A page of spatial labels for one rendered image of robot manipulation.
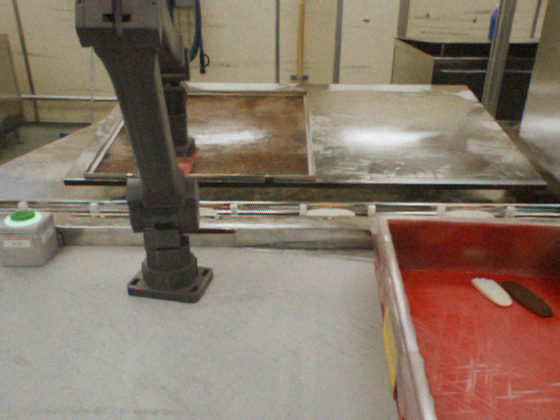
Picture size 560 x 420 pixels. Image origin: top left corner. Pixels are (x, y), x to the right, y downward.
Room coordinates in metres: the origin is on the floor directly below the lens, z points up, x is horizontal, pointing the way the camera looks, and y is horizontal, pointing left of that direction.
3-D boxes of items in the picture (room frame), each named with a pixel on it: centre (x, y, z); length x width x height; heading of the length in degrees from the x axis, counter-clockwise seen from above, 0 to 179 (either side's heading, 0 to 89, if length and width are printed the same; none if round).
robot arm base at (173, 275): (0.71, 0.19, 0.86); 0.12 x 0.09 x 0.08; 79
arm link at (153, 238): (0.73, 0.20, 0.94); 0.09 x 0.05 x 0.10; 7
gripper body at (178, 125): (0.92, 0.21, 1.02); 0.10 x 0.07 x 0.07; 0
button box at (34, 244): (0.80, 0.46, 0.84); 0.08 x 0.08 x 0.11; 0
